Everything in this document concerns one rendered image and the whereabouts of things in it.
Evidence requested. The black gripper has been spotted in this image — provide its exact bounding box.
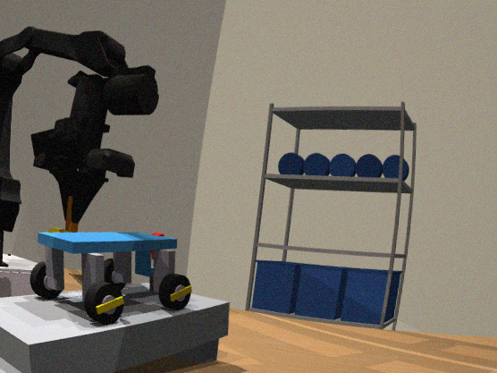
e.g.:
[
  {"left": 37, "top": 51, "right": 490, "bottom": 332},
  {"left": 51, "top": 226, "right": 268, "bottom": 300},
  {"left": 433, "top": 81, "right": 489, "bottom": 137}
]
[{"left": 33, "top": 110, "right": 135, "bottom": 224}]

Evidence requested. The small blue trolley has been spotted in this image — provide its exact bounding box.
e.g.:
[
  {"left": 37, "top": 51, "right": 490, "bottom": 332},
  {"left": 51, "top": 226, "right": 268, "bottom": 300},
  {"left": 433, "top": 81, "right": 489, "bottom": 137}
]
[{"left": 29, "top": 232, "right": 192, "bottom": 325}]

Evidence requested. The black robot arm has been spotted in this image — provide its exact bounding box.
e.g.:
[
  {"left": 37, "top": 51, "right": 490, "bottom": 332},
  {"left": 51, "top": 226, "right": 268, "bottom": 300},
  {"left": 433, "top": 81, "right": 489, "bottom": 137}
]
[{"left": 0, "top": 26, "right": 159, "bottom": 267}]

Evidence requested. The grey ramp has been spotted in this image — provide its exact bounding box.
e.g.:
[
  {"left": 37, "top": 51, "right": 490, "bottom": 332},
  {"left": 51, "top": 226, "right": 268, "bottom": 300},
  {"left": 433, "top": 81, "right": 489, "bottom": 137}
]
[{"left": 0, "top": 276, "right": 230, "bottom": 373}]

